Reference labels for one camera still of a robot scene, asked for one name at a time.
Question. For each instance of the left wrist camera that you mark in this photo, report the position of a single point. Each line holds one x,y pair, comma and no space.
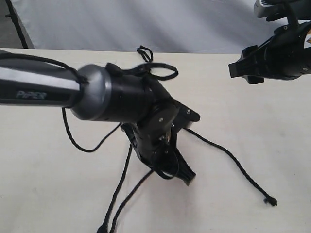
185,117

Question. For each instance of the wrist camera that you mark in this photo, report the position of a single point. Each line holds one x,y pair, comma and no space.
185,117
272,9

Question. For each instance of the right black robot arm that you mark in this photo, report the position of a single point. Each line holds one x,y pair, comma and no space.
307,46

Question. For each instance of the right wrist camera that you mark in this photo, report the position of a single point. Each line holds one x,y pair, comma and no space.
272,9

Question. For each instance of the black stand pole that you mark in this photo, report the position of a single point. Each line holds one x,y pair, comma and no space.
14,19

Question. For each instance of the white backdrop cloth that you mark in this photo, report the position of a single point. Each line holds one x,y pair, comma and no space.
177,26

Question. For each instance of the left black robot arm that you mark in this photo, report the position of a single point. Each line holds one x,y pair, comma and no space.
135,98

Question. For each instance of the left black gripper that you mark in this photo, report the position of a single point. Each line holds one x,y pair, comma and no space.
154,136

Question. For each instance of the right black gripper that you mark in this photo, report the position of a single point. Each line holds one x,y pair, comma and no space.
281,57

